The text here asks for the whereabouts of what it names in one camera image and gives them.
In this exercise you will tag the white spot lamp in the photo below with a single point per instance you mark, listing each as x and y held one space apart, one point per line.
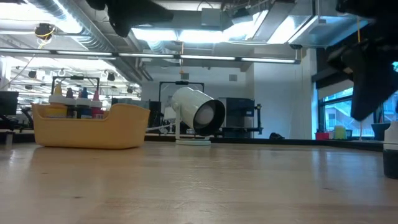
189 105

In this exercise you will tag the dark equipment cabinet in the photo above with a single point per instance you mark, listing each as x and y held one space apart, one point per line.
236 115

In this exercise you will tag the large yellow food coloring bottle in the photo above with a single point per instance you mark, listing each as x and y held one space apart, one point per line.
57 99

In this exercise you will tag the black monitor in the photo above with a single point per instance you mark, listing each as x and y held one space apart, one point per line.
7 102

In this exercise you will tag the large blue food coloring bottle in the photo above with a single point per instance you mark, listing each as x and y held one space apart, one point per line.
84 104

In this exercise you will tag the yellow plastic bin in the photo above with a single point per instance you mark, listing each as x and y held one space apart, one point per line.
93 133

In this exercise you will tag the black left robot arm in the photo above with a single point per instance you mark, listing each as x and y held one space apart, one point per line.
124 15

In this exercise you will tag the linear ceiling light strip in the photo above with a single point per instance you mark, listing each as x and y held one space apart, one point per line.
205 57

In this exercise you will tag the black aluminium table frame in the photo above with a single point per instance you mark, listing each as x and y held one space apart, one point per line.
264 140

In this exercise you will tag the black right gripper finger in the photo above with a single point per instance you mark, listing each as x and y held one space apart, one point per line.
370 84

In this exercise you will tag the large red food coloring bottle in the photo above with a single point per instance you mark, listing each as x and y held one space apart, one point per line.
97 107

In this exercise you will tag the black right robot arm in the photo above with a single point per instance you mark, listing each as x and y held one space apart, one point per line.
367 7

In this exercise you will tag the large purple food coloring bottle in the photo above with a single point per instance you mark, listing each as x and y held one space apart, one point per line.
70 102

